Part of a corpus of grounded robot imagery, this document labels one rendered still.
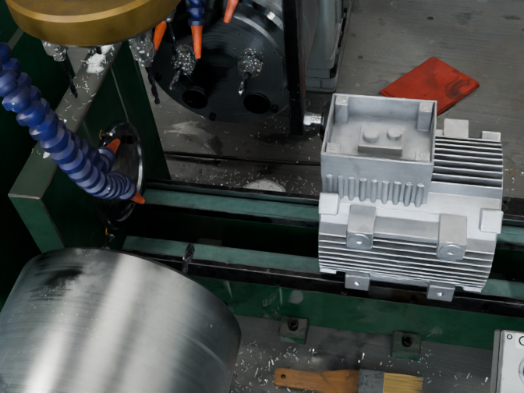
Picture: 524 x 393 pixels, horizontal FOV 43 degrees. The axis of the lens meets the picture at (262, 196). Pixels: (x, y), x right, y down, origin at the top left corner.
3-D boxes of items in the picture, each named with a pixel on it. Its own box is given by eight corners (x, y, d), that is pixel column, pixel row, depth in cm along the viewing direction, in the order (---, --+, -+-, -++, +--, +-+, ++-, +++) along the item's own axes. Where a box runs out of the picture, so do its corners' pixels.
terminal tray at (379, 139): (320, 198, 77) (320, 156, 71) (333, 134, 83) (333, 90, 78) (426, 210, 75) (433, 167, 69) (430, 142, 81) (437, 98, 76)
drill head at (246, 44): (143, 155, 106) (102, 25, 87) (207, 5, 131) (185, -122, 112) (297, 170, 101) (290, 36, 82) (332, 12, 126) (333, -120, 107)
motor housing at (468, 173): (317, 297, 86) (314, 206, 71) (336, 187, 98) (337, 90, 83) (476, 319, 82) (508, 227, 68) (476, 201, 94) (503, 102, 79)
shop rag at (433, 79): (426, 124, 121) (426, 120, 120) (378, 92, 128) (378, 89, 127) (479, 86, 126) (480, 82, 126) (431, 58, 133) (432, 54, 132)
